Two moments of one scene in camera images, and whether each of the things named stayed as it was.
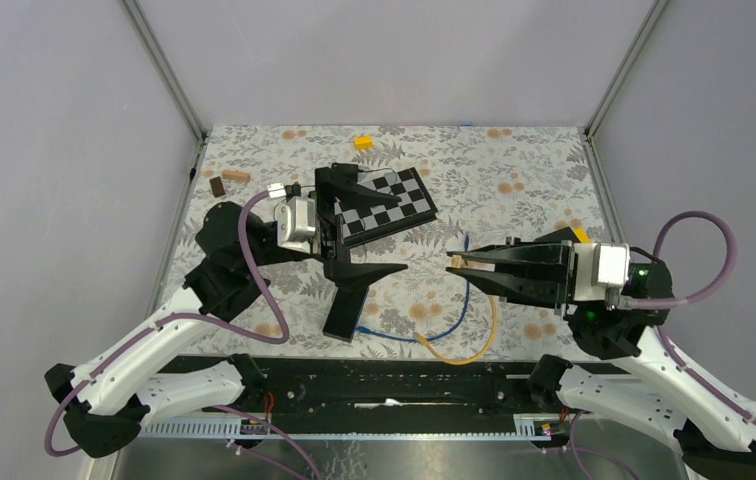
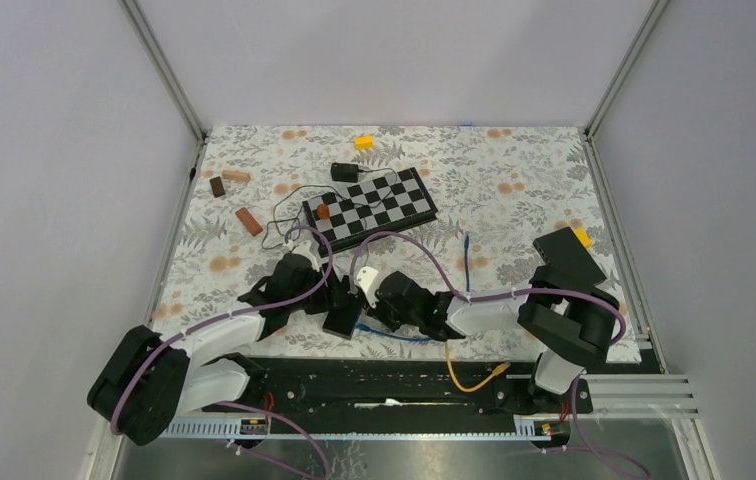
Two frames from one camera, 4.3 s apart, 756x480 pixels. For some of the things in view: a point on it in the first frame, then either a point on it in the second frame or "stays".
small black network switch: [345, 312] stays
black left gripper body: [329, 240] -> [327, 298]
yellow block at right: [582, 235] stays
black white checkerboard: [366, 222] stays
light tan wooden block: [236, 175] stays
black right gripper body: [582, 288] -> [390, 317]
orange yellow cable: [458, 262] -> [495, 372]
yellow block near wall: [364, 142] stays
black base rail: [393, 386] stays
